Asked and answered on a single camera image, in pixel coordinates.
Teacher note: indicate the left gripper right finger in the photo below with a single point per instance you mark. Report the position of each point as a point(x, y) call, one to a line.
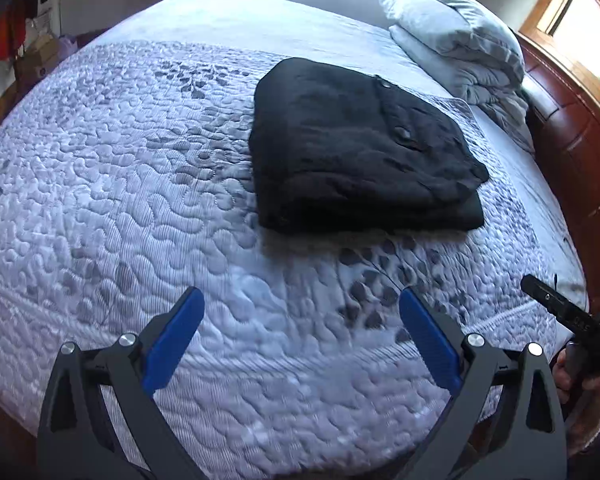
point(526, 438)

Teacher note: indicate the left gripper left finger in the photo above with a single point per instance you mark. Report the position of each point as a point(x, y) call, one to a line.
point(76, 438)

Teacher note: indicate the black pants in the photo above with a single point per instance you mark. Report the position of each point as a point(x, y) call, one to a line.
point(334, 150)

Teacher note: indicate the right hand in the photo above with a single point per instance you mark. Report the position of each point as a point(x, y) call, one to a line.
point(585, 425)

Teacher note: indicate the wooden headboard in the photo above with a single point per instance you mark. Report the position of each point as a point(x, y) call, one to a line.
point(564, 121)

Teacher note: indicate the grey folded duvet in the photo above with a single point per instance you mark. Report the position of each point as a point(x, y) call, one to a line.
point(471, 52)

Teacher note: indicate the cardboard box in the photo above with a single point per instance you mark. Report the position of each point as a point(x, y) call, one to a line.
point(37, 62)

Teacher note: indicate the purple plastic bag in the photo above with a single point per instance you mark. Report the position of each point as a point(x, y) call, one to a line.
point(67, 46)

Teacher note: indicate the red garment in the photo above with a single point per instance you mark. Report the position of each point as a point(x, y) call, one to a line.
point(12, 29)

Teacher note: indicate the white bed sheet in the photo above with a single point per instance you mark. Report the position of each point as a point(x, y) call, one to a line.
point(293, 29)

